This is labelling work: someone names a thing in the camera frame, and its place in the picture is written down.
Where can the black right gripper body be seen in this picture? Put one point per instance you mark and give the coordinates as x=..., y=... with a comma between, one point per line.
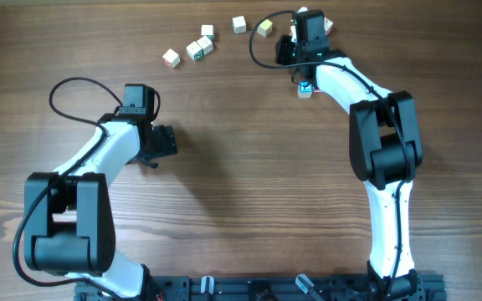
x=287, y=51

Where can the white O green block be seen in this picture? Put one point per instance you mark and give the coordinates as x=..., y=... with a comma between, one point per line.
x=206, y=44

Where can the white K letter block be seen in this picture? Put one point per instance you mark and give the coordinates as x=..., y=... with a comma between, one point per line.
x=328, y=24

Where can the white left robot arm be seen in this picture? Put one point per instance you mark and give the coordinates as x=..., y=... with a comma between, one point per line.
x=68, y=228

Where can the blue P letter block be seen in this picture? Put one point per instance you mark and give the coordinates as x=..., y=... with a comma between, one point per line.
x=239, y=24

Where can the red M letter block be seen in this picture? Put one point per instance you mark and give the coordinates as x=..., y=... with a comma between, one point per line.
x=171, y=58

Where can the yellow topped letter block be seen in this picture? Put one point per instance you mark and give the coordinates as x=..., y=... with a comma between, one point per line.
x=265, y=28

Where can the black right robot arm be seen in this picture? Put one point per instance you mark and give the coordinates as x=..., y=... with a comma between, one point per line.
x=384, y=150

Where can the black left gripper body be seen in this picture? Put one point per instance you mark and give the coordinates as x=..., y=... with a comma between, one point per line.
x=163, y=145

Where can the green N letter block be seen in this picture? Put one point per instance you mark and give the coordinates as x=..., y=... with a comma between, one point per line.
x=194, y=51

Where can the blue L letter block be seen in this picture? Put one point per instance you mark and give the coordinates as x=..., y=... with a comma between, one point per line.
x=305, y=89

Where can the white Z letter block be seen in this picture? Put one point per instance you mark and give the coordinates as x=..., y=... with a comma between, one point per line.
x=207, y=30

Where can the red Q letter block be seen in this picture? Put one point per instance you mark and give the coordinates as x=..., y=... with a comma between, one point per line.
x=293, y=34

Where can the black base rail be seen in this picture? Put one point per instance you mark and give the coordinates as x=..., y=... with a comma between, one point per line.
x=266, y=288

